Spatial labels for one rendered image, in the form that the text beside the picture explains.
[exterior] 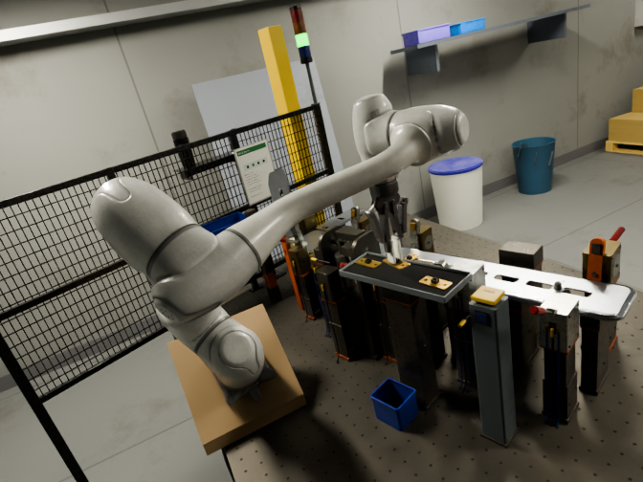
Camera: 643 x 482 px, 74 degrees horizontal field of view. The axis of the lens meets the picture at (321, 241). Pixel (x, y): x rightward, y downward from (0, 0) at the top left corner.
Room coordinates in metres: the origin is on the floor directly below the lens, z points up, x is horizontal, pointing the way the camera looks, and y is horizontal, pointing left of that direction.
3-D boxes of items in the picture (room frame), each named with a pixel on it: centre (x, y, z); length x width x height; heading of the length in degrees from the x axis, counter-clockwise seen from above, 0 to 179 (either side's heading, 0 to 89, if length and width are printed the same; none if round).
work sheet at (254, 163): (2.33, 0.25, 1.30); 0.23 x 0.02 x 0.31; 129
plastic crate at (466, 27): (4.20, -1.72, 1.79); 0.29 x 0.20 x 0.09; 111
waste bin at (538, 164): (4.41, -2.41, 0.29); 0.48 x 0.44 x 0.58; 111
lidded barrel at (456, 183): (4.01, -1.43, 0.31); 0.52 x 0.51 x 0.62; 111
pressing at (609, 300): (1.47, -0.33, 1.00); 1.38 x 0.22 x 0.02; 39
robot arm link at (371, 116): (1.07, -0.20, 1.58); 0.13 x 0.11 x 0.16; 41
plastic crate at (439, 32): (4.04, -1.31, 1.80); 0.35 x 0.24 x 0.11; 111
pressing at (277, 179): (2.05, 0.14, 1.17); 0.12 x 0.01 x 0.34; 129
